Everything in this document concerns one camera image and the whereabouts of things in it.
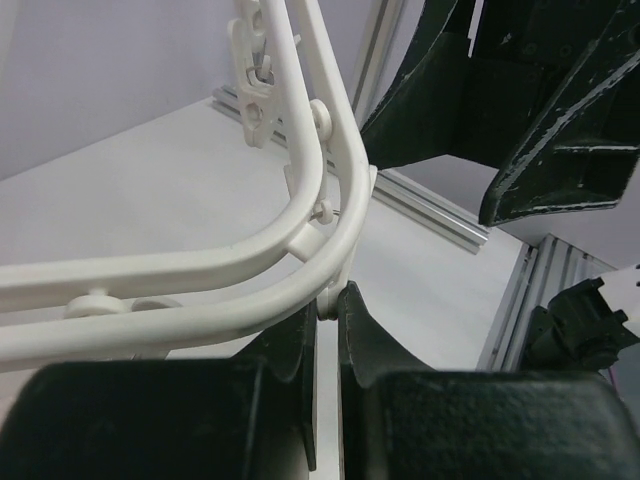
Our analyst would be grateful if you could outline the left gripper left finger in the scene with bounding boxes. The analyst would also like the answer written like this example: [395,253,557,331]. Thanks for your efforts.
[1,304,317,479]

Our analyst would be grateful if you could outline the white plastic clip hanger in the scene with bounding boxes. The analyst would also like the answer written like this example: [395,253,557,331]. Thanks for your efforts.
[1,1,376,371]

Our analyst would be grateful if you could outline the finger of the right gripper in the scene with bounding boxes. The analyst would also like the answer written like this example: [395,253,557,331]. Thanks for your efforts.
[362,1,595,169]
[479,1,639,226]

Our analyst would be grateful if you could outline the white hanger clip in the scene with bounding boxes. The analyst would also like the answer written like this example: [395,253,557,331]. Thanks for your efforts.
[316,238,360,320]

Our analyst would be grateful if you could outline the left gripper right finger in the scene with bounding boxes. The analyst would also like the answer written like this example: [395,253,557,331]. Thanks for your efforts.
[337,282,639,479]

